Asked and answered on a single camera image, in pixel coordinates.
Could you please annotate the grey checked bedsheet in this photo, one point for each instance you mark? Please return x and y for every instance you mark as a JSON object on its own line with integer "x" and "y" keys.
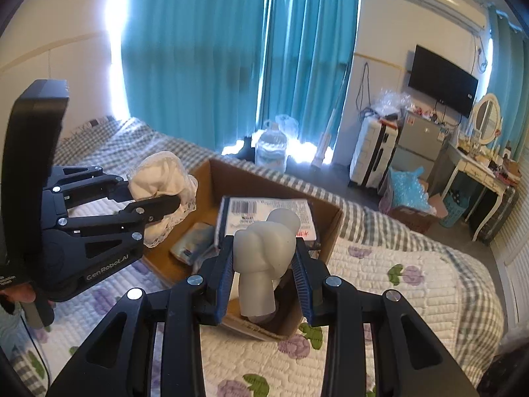
{"x": 467, "y": 289}

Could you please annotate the white oval mirror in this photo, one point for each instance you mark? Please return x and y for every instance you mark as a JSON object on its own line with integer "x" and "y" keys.
{"x": 485, "y": 118}

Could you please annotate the white floral quilt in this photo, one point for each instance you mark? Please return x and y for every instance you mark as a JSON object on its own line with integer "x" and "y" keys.
{"x": 372, "y": 264}

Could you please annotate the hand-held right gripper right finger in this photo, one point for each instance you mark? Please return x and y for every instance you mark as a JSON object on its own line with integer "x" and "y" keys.
{"x": 303, "y": 281}

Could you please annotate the black wall television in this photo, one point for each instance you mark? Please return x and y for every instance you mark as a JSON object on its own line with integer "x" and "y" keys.
{"x": 442, "y": 80}

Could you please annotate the blue plastic bag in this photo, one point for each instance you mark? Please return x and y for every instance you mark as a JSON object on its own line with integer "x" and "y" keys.
{"x": 407, "y": 188}

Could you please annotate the person's left hand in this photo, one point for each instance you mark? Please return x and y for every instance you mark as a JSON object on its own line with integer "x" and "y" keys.
{"x": 18, "y": 293}

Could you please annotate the brown cardboard box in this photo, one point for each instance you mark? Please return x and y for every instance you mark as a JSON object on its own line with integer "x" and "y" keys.
{"x": 256, "y": 182}

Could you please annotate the white slatted wardrobe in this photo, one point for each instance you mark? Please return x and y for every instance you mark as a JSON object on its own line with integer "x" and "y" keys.
{"x": 516, "y": 235}

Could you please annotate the teal basket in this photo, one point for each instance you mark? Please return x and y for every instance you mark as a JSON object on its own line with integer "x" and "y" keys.
{"x": 452, "y": 211}

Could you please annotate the clear plastic bags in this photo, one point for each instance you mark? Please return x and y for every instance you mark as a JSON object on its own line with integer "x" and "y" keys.
{"x": 390, "y": 103}

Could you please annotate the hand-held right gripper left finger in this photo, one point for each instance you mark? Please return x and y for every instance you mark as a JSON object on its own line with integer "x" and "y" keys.
{"x": 223, "y": 273}

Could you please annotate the dark suitcase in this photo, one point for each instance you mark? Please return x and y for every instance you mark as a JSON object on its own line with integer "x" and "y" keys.
{"x": 498, "y": 215}

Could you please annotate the dark patterned bag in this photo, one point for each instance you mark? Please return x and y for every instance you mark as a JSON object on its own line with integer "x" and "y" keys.
{"x": 512, "y": 372}

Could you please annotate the large tissue pack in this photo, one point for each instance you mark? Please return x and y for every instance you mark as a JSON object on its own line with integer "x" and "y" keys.
{"x": 264, "y": 211}

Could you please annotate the wide teal curtain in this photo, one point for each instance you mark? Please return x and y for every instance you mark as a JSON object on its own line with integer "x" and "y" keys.
{"x": 190, "y": 49}

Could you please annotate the white knotted stocking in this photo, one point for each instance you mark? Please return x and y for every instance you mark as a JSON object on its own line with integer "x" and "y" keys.
{"x": 260, "y": 248}

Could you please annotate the small tissue pack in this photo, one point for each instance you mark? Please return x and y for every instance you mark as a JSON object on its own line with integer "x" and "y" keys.
{"x": 192, "y": 242}

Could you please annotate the white dressing table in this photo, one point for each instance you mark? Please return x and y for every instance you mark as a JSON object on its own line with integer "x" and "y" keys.
{"x": 475, "y": 169}

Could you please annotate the white air conditioner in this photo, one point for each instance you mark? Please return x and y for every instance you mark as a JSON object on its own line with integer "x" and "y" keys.
{"x": 446, "y": 2}

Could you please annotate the grey mini fridge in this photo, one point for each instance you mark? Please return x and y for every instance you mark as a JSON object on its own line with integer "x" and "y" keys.
{"x": 417, "y": 140}

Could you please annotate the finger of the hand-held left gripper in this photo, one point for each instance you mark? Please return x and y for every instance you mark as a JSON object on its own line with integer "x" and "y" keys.
{"x": 99, "y": 184}
{"x": 157, "y": 206}

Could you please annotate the cardboard box with flaps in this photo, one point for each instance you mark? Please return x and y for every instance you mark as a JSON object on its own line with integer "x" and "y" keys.
{"x": 417, "y": 217}

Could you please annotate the white suitcase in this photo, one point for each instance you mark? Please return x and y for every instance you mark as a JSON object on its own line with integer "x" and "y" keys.
{"x": 372, "y": 153}

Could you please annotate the cream lace cloth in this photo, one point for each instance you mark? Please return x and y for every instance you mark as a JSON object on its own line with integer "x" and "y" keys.
{"x": 157, "y": 178}

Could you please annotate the clear water bottle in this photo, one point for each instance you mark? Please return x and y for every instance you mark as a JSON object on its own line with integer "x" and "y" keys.
{"x": 270, "y": 151}

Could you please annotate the narrow teal curtain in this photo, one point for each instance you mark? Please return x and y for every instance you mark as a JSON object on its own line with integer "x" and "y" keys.
{"x": 506, "y": 70}

